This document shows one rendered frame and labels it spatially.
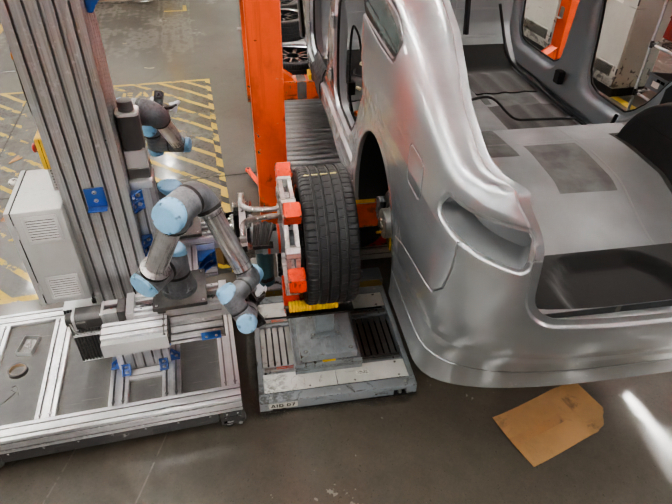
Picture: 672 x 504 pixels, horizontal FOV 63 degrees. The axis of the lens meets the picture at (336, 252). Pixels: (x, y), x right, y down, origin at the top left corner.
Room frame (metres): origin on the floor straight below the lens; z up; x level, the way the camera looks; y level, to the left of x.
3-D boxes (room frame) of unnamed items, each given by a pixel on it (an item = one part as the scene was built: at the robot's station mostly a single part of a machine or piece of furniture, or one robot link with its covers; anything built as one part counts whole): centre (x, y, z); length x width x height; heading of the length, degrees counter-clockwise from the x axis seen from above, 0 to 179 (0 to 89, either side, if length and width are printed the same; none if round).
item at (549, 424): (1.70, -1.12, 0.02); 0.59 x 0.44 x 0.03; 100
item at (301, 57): (5.77, 0.49, 0.39); 0.66 x 0.66 x 0.24
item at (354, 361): (2.19, 0.07, 0.13); 0.50 x 0.36 x 0.10; 10
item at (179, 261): (1.77, 0.67, 0.98); 0.13 x 0.12 x 0.14; 157
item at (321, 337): (2.14, 0.06, 0.32); 0.40 x 0.30 x 0.28; 10
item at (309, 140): (3.96, 0.17, 0.14); 2.47 x 0.85 x 0.27; 10
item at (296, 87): (4.61, 0.37, 0.69); 0.52 x 0.17 x 0.35; 100
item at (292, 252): (2.11, 0.23, 0.85); 0.54 x 0.07 x 0.54; 10
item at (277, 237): (2.10, 0.30, 0.85); 0.21 x 0.14 x 0.14; 100
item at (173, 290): (1.77, 0.67, 0.87); 0.15 x 0.15 x 0.10
